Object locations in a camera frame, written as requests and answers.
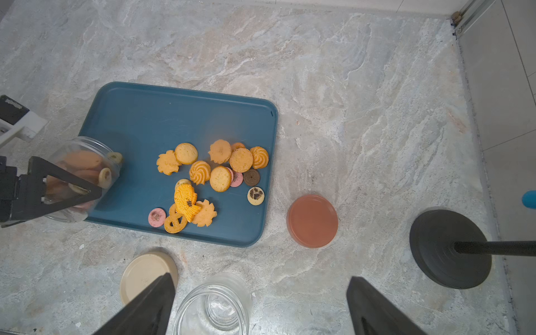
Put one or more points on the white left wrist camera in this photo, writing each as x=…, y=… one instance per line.
x=18, y=121

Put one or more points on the jar with beige lid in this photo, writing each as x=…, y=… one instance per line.
x=90, y=160

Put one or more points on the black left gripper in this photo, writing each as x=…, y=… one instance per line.
x=45, y=189

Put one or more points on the terracotta jar lid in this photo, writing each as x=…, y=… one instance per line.
x=312, y=221

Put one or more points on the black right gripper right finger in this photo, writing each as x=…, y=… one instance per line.
x=372, y=313

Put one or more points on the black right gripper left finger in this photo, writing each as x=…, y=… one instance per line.
x=147, y=313

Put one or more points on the orange flower cookie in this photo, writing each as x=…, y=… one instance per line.
x=167, y=163

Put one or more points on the aluminium corner frame post right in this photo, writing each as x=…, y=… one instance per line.
x=462, y=20

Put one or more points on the yellow pretzel cookie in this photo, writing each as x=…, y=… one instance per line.
x=175, y=222

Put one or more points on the microphone on black stand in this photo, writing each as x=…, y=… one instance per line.
x=453, y=252

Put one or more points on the teal plastic tray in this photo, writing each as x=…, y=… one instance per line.
x=146, y=124

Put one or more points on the pink ring cookie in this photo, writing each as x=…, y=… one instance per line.
x=157, y=217

